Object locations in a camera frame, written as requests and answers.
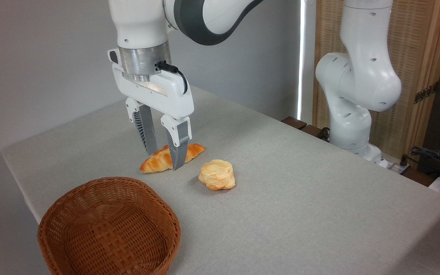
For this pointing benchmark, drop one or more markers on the brown wooden board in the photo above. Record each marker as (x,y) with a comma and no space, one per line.
(313,131)

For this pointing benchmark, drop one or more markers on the small brown wooden block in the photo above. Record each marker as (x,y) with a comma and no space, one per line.
(293,122)

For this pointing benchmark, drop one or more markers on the grey tablecloth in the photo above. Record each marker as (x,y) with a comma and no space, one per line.
(300,198)

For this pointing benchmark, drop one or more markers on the bamboo folding screen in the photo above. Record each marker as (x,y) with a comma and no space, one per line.
(418,38)

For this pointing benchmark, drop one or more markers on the golden croissant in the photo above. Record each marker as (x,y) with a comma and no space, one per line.
(155,162)

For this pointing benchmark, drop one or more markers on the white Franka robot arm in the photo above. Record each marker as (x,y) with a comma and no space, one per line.
(357,76)

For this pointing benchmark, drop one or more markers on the white power strip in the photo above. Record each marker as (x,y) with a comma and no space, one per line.
(392,165)

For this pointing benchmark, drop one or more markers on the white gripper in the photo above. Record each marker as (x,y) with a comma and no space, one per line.
(155,91)

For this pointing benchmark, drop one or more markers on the dark metal screen hinge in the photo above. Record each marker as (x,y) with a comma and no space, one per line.
(426,93)

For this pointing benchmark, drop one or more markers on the brown wicker basket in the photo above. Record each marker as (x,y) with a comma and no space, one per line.
(109,229)

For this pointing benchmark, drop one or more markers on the round pale bread roll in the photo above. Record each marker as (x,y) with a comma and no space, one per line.
(217,175)

